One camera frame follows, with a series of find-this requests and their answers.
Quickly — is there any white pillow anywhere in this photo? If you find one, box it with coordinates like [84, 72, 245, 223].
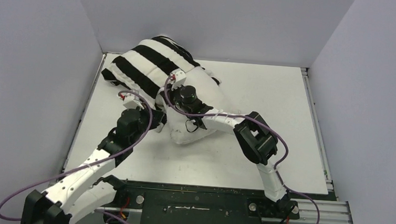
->
[155, 67, 239, 145]

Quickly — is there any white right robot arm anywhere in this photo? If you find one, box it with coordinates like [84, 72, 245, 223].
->
[159, 82, 287, 217]

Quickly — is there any black metal base rail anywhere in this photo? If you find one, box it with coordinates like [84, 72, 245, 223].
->
[42, 173, 355, 224]

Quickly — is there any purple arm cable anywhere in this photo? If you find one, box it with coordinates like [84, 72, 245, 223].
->
[0, 82, 157, 224]
[158, 72, 295, 174]

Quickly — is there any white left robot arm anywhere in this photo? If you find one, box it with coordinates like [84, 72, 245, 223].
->
[20, 107, 163, 224]

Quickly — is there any black white striped pillowcase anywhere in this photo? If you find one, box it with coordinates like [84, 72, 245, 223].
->
[99, 31, 225, 103]

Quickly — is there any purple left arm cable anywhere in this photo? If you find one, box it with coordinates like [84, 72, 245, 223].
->
[0, 82, 157, 224]

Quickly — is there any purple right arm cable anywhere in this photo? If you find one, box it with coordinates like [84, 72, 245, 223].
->
[158, 72, 295, 174]

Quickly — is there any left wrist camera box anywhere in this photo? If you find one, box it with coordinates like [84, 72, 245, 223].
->
[118, 91, 139, 108]

